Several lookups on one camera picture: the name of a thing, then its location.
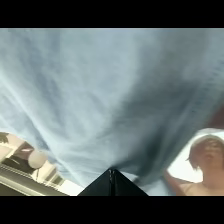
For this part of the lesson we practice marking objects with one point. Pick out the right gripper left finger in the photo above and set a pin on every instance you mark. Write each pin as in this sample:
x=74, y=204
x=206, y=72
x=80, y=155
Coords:
x=100, y=187

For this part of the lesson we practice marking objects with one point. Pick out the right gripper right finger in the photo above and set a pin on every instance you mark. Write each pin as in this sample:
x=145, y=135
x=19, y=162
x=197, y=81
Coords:
x=125, y=187

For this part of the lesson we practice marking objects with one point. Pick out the blue shirt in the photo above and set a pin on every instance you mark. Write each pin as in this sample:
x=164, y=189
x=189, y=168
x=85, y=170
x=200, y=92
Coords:
x=110, y=93

